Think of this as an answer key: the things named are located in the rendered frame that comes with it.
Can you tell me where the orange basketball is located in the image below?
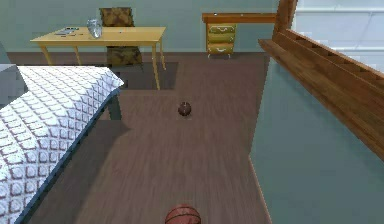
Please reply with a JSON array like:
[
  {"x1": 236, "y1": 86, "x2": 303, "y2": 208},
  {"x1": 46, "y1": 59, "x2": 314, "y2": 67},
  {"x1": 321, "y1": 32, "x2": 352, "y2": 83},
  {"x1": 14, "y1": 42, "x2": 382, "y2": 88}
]
[{"x1": 164, "y1": 203, "x2": 202, "y2": 224}]

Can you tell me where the small dark brown ball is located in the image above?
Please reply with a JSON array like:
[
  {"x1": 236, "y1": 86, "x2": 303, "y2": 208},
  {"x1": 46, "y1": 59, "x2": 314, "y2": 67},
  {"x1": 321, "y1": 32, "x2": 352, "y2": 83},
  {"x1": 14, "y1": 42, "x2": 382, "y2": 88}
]
[{"x1": 177, "y1": 101, "x2": 193, "y2": 117}]

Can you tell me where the wooden desk with yellow drawers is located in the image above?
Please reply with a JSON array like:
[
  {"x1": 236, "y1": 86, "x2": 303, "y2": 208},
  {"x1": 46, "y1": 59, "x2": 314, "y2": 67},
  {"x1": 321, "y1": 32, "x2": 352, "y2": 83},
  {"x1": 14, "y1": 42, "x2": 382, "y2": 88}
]
[{"x1": 201, "y1": 12, "x2": 278, "y2": 59}]

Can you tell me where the brown patterned chair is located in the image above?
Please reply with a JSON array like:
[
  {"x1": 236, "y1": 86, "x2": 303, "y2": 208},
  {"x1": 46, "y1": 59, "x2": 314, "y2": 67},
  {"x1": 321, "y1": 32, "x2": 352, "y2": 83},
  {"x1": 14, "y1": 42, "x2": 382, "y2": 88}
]
[{"x1": 98, "y1": 7, "x2": 144, "y2": 67}]

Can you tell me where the yellow wooden table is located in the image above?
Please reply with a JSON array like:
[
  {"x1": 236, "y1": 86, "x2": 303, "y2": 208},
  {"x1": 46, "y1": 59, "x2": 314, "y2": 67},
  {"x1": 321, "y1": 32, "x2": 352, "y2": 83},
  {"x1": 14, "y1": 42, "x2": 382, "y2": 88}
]
[{"x1": 29, "y1": 26, "x2": 167, "y2": 91}]

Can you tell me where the clear glass jug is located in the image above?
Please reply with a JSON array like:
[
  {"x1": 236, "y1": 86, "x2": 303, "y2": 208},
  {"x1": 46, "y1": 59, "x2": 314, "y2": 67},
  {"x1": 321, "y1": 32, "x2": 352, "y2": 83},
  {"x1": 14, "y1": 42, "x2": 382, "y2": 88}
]
[{"x1": 86, "y1": 18, "x2": 103, "y2": 39}]

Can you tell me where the dark flat item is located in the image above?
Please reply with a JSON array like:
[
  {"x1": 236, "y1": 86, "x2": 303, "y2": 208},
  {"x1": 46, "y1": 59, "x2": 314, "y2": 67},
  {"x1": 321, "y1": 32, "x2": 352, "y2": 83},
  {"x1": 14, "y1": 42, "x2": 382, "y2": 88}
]
[{"x1": 54, "y1": 26, "x2": 80, "y2": 37}]

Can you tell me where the bed with white patterned cover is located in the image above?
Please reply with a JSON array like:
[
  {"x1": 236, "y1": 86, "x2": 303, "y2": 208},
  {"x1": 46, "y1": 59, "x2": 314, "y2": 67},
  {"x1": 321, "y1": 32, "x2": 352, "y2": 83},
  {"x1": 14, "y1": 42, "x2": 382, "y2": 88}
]
[{"x1": 0, "y1": 63, "x2": 125, "y2": 224}]

